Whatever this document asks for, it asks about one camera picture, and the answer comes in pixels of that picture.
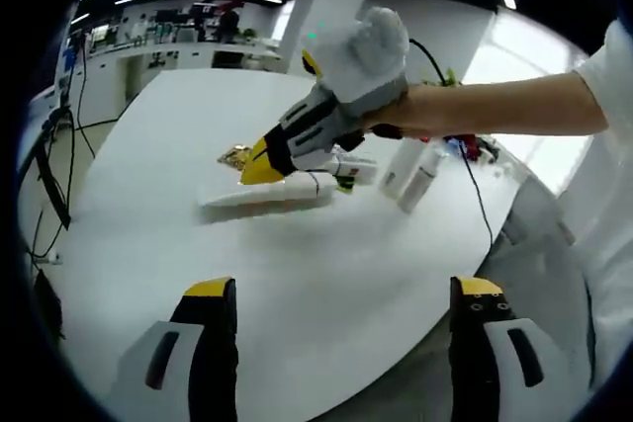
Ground white skincare tube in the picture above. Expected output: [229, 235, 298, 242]
[196, 172, 333, 210]

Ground small red label skincare bottle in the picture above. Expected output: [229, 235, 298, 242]
[398, 142, 449, 214]
[320, 148, 380, 186]

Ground black tripod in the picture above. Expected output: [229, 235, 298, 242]
[17, 108, 75, 231]

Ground person's right hand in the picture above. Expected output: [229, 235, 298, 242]
[360, 83, 431, 141]

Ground gold foil skincare sachet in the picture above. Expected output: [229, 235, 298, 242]
[217, 143, 254, 171]

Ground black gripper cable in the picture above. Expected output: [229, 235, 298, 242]
[407, 38, 496, 258]

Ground person's white shirt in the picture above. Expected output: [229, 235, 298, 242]
[558, 16, 633, 393]

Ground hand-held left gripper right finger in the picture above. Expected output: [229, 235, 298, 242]
[448, 275, 594, 422]

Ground potted green plant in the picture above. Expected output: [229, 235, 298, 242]
[419, 67, 464, 88]

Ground red collar skincare pump bottle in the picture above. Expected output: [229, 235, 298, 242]
[379, 137, 422, 199]

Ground red bag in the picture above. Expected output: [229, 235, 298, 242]
[419, 130, 501, 162]

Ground person's grey trousers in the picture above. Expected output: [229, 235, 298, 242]
[472, 177, 594, 393]

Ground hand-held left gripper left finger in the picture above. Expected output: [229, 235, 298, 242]
[111, 276, 239, 422]

